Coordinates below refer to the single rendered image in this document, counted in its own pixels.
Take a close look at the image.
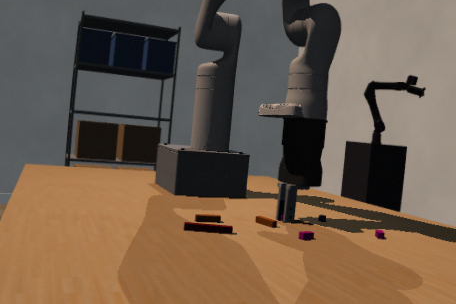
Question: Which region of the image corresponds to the red rod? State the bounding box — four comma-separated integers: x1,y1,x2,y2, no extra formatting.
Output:
184,222,233,234

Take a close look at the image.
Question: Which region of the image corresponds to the orange-brown rectangular rod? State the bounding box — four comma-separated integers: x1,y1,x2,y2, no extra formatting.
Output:
255,216,277,228

